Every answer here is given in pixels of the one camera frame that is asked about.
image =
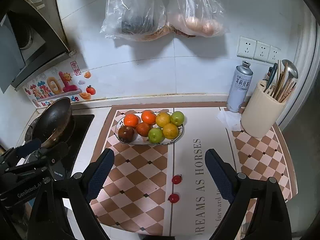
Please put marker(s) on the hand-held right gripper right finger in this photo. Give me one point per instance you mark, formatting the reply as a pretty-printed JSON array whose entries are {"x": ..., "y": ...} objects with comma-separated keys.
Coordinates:
[{"x": 218, "y": 175}]

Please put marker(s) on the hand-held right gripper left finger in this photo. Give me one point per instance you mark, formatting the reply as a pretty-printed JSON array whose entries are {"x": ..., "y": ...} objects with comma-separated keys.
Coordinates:
[{"x": 100, "y": 177}]

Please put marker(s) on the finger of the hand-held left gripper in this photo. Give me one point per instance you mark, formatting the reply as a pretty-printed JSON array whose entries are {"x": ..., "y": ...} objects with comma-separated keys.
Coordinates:
[
  {"x": 50, "y": 152},
  {"x": 27, "y": 146}
]

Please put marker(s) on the cherry tomato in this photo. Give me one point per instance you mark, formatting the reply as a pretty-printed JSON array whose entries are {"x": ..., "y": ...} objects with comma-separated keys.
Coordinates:
[
  {"x": 176, "y": 179},
  {"x": 173, "y": 198}
]

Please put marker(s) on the dark red apple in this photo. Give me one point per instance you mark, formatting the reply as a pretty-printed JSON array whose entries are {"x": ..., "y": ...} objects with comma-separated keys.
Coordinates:
[{"x": 126, "y": 133}]

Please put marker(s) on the patterned oval plate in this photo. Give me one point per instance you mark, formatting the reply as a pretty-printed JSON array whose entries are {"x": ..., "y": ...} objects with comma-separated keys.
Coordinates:
[{"x": 140, "y": 141}]

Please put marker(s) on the reddish brown apple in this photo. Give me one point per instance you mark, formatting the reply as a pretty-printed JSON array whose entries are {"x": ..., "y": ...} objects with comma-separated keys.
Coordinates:
[{"x": 143, "y": 129}]

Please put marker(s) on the orange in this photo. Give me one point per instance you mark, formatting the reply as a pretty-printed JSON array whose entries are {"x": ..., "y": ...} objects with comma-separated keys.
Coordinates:
[
  {"x": 148, "y": 117},
  {"x": 131, "y": 120}
]

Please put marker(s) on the yellow citrus fruit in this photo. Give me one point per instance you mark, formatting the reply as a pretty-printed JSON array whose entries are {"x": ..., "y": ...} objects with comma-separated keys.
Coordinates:
[
  {"x": 163, "y": 119},
  {"x": 170, "y": 130}
]

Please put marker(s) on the green apple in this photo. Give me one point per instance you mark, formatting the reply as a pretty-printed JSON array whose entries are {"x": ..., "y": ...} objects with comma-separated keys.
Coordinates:
[
  {"x": 155, "y": 135},
  {"x": 177, "y": 118}
]

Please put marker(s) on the black frying pan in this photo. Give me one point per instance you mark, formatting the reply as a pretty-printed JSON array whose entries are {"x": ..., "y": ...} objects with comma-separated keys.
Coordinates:
[{"x": 52, "y": 117}]

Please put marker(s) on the black gas stove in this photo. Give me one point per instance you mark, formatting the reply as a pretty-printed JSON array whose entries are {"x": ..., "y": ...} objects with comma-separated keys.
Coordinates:
[{"x": 80, "y": 130}]

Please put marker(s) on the checkered table mat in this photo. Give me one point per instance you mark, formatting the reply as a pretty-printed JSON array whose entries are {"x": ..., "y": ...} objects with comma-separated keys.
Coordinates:
[{"x": 150, "y": 170}]

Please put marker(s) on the white tissue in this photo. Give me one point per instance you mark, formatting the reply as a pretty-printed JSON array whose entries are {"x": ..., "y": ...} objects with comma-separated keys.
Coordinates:
[{"x": 228, "y": 120}]

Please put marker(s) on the cream utensil holder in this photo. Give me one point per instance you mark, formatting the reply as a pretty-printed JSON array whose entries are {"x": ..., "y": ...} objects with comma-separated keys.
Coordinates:
[{"x": 261, "y": 115}]

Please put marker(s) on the person's dark trousers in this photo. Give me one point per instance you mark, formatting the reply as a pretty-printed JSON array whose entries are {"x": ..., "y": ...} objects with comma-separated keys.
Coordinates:
[{"x": 156, "y": 237}]

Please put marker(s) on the silver spray can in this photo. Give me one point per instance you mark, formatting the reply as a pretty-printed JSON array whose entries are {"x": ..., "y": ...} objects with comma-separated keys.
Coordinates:
[{"x": 238, "y": 90}]

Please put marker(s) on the frosted glass door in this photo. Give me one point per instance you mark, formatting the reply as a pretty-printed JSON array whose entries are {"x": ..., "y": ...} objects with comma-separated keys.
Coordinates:
[{"x": 305, "y": 142}]

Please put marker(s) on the black range hood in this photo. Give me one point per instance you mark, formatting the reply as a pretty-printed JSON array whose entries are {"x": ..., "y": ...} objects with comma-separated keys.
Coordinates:
[{"x": 15, "y": 42}]

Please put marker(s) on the bundle of wooden chopsticks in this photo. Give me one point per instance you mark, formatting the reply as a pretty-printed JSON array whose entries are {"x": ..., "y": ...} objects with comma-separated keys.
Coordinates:
[{"x": 282, "y": 87}]

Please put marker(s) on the metal ladle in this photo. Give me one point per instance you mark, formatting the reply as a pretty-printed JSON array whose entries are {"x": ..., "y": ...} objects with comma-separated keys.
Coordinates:
[{"x": 291, "y": 70}]

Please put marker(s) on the plastic bag with eggs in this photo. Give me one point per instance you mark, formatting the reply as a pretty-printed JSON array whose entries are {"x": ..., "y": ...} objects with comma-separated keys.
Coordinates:
[{"x": 197, "y": 17}]

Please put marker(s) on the plastic bag with dark contents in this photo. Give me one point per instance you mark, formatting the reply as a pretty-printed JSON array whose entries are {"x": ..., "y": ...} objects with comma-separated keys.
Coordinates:
[{"x": 135, "y": 17}]

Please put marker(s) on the colourful wall sticker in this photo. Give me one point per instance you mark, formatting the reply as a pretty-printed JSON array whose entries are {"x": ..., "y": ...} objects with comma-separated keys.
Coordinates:
[{"x": 55, "y": 87}]

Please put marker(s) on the white wall socket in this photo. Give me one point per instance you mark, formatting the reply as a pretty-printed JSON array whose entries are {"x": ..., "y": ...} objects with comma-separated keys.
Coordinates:
[
  {"x": 274, "y": 55},
  {"x": 262, "y": 51},
  {"x": 247, "y": 47}
]

